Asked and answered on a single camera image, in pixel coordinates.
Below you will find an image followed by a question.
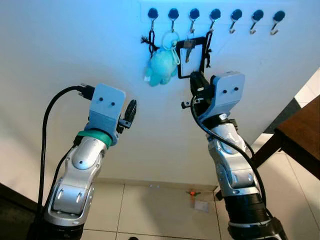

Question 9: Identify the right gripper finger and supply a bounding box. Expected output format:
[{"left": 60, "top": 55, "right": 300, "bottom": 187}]
[{"left": 190, "top": 71, "right": 209, "bottom": 92}]

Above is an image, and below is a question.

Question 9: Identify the white hook plate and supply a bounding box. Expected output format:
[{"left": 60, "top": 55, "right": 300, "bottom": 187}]
[{"left": 139, "top": 0, "right": 290, "bottom": 38}]

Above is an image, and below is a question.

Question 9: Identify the silver hook black round base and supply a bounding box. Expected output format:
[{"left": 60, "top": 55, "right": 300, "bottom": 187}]
[
  {"left": 209, "top": 7, "right": 222, "bottom": 34},
  {"left": 168, "top": 7, "right": 180, "bottom": 34},
  {"left": 270, "top": 10, "right": 286, "bottom": 36},
  {"left": 249, "top": 9, "right": 265, "bottom": 35},
  {"left": 188, "top": 7, "right": 201, "bottom": 35},
  {"left": 229, "top": 8, "right": 243, "bottom": 35},
  {"left": 147, "top": 7, "right": 160, "bottom": 33}
]

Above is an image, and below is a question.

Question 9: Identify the black framed card holder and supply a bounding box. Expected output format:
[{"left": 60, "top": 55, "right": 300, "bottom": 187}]
[{"left": 176, "top": 36, "right": 210, "bottom": 80}]

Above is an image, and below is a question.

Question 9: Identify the silver key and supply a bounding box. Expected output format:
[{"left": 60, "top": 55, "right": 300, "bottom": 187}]
[{"left": 183, "top": 39, "right": 195, "bottom": 63}]

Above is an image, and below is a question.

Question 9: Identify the dark grey floor mat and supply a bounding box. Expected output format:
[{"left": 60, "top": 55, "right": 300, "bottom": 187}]
[{"left": 264, "top": 97, "right": 307, "bottom": 135}]

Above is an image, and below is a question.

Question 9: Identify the dark brown wooden table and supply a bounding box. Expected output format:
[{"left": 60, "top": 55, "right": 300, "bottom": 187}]
[{"left": 252, "top": 95, "right": 320, "bottom": 180}]

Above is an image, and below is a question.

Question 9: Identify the dark wooden cabinet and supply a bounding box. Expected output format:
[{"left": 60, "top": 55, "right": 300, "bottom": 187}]
[{"left": 0, "top": 182, "right": 41, "bottom": 240}]

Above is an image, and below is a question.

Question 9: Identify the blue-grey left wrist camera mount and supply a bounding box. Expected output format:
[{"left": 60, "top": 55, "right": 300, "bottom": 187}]
[{"left": 89, "top": 83, "right": 127, "bottom": 147}]

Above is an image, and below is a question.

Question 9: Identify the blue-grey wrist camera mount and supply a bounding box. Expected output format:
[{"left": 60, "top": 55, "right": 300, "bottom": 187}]
[
  {"left": 206, "top": 71, "right": 246, "bottom": 120},
  {"left": 89, "top": 83, "right": 127, "bottom": 147}
]

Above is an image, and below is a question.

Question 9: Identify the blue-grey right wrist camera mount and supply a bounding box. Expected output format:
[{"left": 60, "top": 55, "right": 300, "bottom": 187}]
[{"left": 206, "top": 71, "right": 246, "bottom": 120}]

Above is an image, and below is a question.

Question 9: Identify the long black cord loop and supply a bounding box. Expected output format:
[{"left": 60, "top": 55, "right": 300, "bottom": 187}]
[{"left": 202, "top": 30, "right": 214, "bottom": 69}]

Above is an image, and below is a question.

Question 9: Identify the teal plush toy keychain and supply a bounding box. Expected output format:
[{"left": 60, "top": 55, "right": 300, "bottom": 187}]
[{"left": 144, "top": 47, "right": 180, "bottom": 87}]

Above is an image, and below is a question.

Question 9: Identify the pale green key ring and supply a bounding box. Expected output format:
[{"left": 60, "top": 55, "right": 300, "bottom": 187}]
[{"left": 162, "top": 31, "right": 181, "bottom": 51}]

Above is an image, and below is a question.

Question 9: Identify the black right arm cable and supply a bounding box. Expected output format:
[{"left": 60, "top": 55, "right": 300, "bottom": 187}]
[{"left": 190, "top": 97, "right": 268, "bottom": 216}]

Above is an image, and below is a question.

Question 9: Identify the frayed black cord loop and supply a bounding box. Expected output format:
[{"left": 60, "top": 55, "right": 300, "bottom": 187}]
[{"left": 141, "top": 30, "right": 161, "bottom": 56}]

